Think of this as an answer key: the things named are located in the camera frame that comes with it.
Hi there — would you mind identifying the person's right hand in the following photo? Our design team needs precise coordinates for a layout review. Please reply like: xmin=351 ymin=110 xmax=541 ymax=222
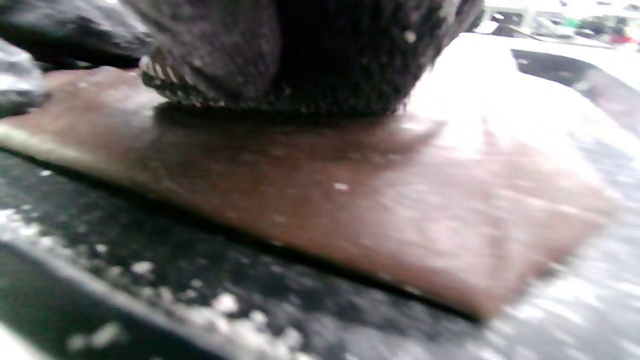
xmin=0 ymin=0 xmax=486 ymax=101

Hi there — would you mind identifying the brown leather bag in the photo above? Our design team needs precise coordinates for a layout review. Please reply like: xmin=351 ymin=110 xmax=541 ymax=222
xmin=0 ymin=35 xmax=621 ymax=321

